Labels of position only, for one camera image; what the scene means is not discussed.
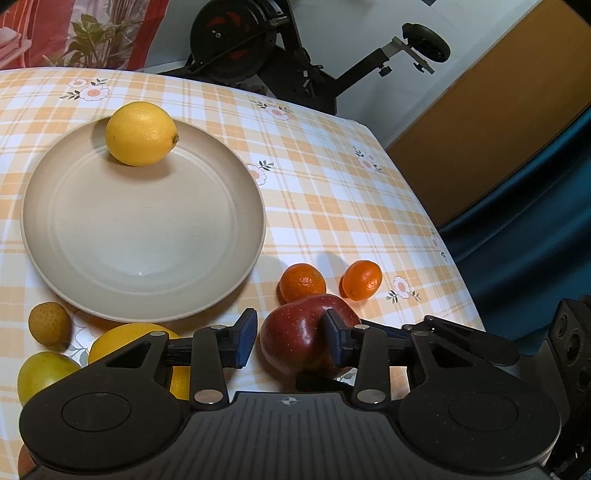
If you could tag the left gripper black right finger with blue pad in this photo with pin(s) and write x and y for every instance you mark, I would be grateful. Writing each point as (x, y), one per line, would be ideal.
(366, 348)

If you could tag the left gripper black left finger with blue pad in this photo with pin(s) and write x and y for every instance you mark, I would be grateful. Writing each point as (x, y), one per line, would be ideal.
(213, 349)

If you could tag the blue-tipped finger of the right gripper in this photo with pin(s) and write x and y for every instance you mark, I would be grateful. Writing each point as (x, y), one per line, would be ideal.
(492, 348)

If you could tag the small orange kumquat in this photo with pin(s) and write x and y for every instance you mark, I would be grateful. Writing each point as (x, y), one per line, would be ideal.
(361, 280)

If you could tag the dark red apple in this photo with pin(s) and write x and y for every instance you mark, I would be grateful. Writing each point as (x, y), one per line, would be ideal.
(293, 338)

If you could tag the small tan longan fruit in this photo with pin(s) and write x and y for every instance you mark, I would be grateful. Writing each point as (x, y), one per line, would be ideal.
(50, 324)

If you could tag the yellow-green apple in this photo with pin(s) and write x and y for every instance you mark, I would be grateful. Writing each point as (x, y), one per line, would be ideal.
(42, 370)

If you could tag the yellow lemon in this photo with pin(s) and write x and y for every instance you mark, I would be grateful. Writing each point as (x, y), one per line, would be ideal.
(140, 134)

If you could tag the small orange mandarin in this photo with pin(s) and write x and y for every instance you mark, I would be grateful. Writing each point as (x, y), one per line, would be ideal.
(300, 281)

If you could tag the beige round plate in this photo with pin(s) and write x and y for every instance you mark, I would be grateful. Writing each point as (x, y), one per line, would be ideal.
(142, 244)

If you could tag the orange plaid floral tablecloth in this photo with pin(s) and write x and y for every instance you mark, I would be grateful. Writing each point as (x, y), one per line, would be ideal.
(332, 195)

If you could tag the black exercise bike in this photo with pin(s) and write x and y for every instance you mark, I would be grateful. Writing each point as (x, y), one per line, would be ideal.
(234, 41)

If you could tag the pink printed backdrop cloth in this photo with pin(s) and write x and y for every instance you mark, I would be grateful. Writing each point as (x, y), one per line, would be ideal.
(109, 34)

